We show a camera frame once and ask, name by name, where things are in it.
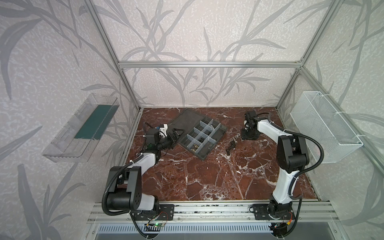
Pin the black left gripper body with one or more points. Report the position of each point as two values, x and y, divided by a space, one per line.
170 138

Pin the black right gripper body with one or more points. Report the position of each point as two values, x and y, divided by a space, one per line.
248 132

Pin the grey compartment organizer box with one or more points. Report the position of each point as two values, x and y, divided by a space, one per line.
201 133

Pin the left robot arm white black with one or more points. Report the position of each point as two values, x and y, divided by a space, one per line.
123 193

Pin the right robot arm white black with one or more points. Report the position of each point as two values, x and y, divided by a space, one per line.
292 158

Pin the pile of screws and nuts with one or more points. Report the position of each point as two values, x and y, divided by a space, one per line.
232 144

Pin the small circuit board green led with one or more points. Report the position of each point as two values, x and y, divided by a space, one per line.
152 227

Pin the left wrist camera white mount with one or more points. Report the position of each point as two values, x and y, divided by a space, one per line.
163 129

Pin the white wire mesh basket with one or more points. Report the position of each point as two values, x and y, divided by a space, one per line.
315 117

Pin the clear wall shelf green mat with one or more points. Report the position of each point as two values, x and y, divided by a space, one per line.
78 139

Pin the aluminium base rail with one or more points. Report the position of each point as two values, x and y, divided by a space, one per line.
242 212

